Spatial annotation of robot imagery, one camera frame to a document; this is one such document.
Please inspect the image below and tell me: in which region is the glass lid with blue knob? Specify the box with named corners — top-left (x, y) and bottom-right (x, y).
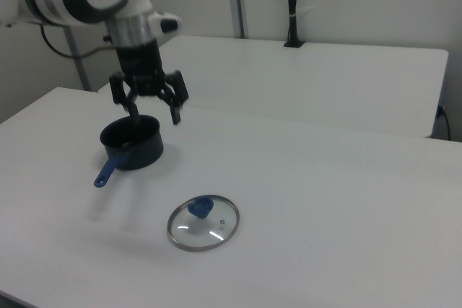
top-left (166, 194), bottom-right (241, 252)

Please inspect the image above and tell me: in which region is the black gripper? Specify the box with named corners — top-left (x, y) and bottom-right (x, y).
top-left (109, 38), bottom-right (190, 129)

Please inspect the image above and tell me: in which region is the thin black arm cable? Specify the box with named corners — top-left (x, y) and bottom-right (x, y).
top-left (40, 23), bottom-right (120, 59)

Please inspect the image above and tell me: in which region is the dark saucepan with blue handle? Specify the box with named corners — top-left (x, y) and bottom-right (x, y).
top-left (93, 115), bottom-right (165, 189)

